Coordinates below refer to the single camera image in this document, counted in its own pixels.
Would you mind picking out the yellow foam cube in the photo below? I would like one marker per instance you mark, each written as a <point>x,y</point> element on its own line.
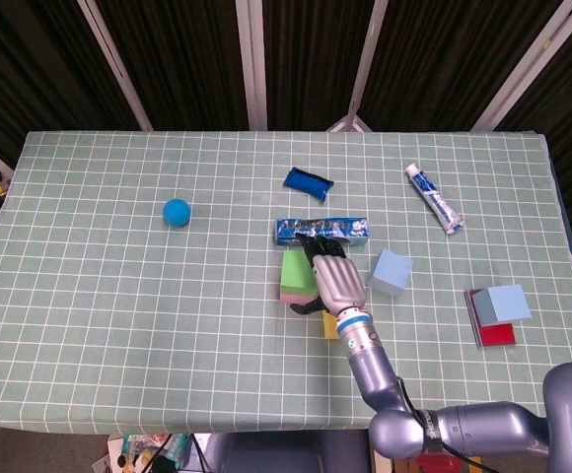
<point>329,327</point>

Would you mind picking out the light blue foam cube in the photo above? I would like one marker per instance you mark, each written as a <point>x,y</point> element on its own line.
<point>389,273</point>
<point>508,303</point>

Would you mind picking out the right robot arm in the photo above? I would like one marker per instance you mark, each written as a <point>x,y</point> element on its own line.
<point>375,374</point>

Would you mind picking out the green foam cube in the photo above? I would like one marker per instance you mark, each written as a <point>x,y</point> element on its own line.
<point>293,268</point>

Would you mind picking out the blue cookie box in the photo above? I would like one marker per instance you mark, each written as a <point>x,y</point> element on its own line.
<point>325,226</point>

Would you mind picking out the dark blue soft pouch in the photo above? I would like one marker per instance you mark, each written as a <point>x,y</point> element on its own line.
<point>308,183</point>

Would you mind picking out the blue ball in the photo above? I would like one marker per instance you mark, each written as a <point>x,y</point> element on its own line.
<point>176,213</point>

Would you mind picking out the white blue toothpaste tube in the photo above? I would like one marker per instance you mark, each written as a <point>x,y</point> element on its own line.
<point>434,199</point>

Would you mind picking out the green white checked tablecloth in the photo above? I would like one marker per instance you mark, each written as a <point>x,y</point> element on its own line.
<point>118,320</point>

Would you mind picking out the dark brown curtain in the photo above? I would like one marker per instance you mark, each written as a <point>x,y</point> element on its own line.
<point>192,49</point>

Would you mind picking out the dark blue chair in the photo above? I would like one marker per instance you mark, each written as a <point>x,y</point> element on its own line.
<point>286,453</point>

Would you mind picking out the flat red box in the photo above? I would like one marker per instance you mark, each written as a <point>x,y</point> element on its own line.
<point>498,336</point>

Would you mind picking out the colourful printed package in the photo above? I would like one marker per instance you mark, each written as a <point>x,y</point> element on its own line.
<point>138,446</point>

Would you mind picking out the red plastic bin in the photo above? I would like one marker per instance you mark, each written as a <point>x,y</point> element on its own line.
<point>439,465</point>

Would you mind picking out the white frame foot bracket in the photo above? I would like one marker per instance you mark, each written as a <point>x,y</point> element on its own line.
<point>350,125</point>

